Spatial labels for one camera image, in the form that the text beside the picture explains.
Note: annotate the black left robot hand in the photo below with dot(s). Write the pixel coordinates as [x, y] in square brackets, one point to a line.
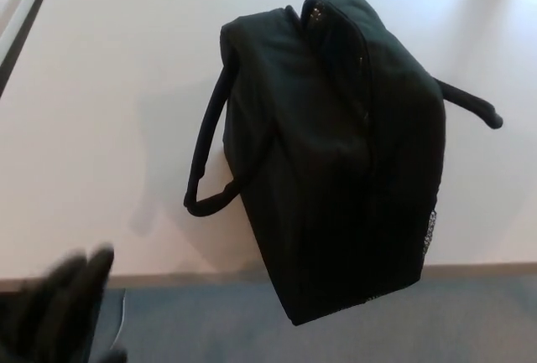
[50, 317]

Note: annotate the black insulated lunch bag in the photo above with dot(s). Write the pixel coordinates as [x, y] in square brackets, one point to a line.
[335, 170]

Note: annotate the white desk edge rail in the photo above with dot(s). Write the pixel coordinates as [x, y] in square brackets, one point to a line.
[23, 6]

